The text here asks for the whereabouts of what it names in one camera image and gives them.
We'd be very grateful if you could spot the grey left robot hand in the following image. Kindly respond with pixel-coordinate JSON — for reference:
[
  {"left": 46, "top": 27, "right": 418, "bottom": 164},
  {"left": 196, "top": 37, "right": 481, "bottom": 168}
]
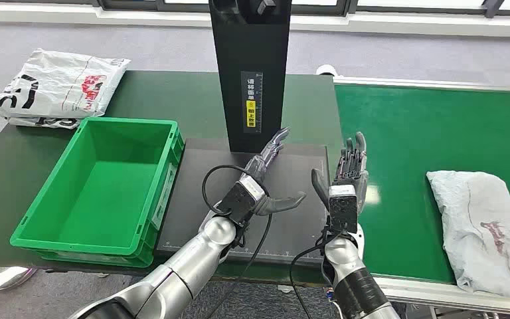
[{"left": 242, "top": 128, "right": 307, "bottom": 217}]

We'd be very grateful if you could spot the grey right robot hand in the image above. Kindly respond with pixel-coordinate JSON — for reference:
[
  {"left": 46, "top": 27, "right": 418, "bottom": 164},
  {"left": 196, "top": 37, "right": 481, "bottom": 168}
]
[{"left": 311, "top": 131, "right": 369, "bottom": 215}]

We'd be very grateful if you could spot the grey parcel bag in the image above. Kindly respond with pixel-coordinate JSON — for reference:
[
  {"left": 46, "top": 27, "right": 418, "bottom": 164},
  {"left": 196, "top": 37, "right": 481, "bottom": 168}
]
[{"left": 426, "top": 170, "right": 510, "bottom": 300}]

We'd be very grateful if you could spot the green conveyor belt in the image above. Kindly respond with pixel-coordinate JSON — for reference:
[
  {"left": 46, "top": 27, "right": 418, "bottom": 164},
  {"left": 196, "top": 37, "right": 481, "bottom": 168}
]
[{"left": 334, "top": 83, "right": 510, "bottom": 285}]

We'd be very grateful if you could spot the white conveyor roller end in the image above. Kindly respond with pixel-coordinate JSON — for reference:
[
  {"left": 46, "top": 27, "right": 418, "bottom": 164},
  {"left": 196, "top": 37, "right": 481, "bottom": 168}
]
[{"left": 315, "top": 64, "right": 339, "bottom": 78}]

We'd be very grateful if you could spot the black inbound scanning machine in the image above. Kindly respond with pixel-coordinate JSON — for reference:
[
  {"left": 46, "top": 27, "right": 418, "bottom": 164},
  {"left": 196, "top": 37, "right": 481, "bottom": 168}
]
[{"left": 155, "top": 0, "right": 336, "bottom": 267}]

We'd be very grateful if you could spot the white printed parcel bag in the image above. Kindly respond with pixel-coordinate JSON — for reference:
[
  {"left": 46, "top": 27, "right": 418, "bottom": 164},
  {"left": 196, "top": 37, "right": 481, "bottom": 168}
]
[
  {"left": 7, "top": 115, "right": 84, "bottom": 130},
  {"left": 0, "top": 48, "right": 131, "bottom": 120}
]

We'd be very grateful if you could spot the black and yellow label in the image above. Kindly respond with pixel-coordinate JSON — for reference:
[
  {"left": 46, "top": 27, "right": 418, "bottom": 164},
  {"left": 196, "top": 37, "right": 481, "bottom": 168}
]
[{"left": 240, "top": 71, "right": 264, "bottom": 134}]

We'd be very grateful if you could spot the dark green table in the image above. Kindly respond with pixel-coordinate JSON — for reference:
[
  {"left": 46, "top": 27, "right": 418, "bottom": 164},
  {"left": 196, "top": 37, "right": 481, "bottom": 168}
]
[{"left": 0, "top": 70, "right": 366, "bottom": 287}]

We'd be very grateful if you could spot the green plastic crate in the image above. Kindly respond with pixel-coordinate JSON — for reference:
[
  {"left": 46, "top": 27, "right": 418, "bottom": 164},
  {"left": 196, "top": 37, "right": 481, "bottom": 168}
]
[{"left": 9, "top": 116, "right": 185, "bottom": 268}]

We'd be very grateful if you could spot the white window sill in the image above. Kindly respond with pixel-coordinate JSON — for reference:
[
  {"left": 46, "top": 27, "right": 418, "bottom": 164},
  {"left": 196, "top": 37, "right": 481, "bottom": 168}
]
[{"left": 0, "top": 2, "right": 510, "bottom": 39}]

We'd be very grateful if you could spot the chrome round base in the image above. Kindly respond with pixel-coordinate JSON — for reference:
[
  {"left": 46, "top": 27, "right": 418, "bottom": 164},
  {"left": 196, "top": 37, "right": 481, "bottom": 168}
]
[{"left": 0, "top": 265, "right": 38, "bottom": 292}]

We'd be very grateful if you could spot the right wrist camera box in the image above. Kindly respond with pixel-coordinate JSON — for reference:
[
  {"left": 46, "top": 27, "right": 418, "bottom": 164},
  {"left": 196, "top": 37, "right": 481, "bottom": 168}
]
[{"left": 327, "top": 185, "right": 359, "bottom": 234}]

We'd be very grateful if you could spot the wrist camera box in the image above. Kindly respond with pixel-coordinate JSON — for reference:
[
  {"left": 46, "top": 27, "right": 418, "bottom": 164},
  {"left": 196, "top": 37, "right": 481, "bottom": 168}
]
[
  {"left": 216, "top": 174, "right": 268, "bottom": 225},
  {"left": 327, "top": 185, "right": 359, "bottom": 234}
]

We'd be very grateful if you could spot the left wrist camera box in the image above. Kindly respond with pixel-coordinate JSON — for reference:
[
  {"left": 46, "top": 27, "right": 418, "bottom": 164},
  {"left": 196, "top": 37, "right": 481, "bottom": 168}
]
[{"left": 216, "top": 174, "right": 268, "bottom": 225}]

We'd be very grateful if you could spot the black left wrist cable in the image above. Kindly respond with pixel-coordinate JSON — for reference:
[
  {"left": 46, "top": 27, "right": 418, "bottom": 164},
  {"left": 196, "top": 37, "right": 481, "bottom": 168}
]
[{"left": 201, "top": 165, "right": 274, "bottom": 319}]

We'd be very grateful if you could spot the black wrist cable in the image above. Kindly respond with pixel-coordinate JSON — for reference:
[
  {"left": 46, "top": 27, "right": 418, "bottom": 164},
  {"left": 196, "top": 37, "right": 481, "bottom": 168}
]
[
  {"left": 201, "top": 165, "right": 274, "bottom": 319},
  {"left": 289, "top": 229, "right": 339, "bottom": 319}
]

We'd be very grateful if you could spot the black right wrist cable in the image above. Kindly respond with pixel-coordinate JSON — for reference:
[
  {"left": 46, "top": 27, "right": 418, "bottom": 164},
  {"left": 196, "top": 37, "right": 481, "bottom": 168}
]
[{"left": 289, "top": 229, "right": 339, "bottom": 319}]

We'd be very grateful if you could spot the aluminium conveyor frame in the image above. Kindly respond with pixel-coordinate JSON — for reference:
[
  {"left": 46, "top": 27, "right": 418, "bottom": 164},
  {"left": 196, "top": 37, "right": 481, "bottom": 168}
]
[{"left": 316, "top": 64, "right": 510, "bottom": 319}]

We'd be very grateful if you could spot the dark window frame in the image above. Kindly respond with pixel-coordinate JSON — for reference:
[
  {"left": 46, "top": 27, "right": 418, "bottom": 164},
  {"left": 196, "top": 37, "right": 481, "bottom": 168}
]
[{"left": 0, "top": 0, "right": 510, "bottom": 19}]

